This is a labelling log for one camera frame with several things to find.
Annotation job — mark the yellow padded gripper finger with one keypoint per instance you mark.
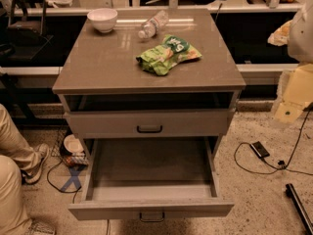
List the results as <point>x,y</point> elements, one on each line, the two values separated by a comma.
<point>294,94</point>

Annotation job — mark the grey drawer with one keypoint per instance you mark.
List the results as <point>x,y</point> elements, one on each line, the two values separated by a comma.
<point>134,124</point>
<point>151,179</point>

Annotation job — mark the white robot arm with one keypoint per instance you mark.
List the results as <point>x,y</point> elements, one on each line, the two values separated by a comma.
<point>297,34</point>

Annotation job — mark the grey drawer cabinet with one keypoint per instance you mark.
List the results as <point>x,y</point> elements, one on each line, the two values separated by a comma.
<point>102,74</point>

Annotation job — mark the black phone on floor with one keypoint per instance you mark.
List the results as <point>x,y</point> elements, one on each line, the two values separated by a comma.
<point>259,150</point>

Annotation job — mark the black bar on floor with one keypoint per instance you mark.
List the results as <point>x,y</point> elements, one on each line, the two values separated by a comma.
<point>291,193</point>

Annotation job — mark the green snack chip bag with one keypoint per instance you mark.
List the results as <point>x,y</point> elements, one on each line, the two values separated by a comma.
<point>168,54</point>

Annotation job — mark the clear plastic water bottle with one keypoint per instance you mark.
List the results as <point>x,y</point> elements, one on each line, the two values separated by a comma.
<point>151,27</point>

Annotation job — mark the white ceramic bowl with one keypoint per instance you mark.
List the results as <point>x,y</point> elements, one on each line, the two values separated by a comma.
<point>103,19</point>

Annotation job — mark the black chair at left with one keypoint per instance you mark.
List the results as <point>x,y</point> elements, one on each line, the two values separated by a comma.
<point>24,37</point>

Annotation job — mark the grey sneaker shoe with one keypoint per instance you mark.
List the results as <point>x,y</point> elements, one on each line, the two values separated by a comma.
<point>43,152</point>

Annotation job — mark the person leg beige trousers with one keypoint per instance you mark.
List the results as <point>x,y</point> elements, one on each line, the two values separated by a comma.
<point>16,155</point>

